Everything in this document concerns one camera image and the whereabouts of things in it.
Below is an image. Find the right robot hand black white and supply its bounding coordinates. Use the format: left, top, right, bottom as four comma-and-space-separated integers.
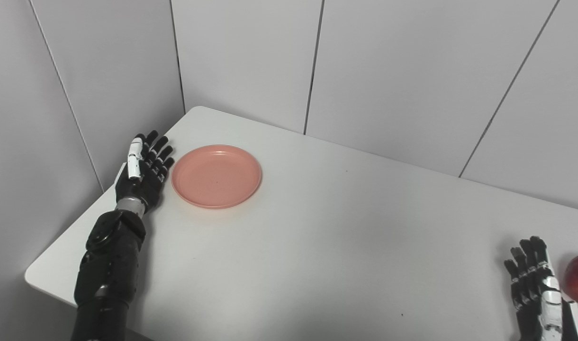
503, 236, 578, 341

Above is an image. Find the pink plastic plate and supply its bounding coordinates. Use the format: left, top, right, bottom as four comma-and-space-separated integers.
171, 144, 262, 209

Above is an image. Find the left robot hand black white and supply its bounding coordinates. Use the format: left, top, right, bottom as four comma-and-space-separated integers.
115, 130, 175, 215

